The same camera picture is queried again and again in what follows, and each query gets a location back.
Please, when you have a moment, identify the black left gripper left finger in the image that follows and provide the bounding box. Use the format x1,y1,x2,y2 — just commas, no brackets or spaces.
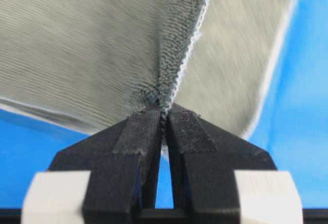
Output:
22,105,165,224

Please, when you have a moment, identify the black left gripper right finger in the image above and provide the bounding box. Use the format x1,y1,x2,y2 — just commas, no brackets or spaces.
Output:
165,103,304,224

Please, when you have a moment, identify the grey-green terry towel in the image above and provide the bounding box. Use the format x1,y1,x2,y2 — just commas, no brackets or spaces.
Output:
1,0,297,139

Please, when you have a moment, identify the blue table mat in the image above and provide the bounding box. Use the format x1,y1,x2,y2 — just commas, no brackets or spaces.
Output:
1,0,327,208

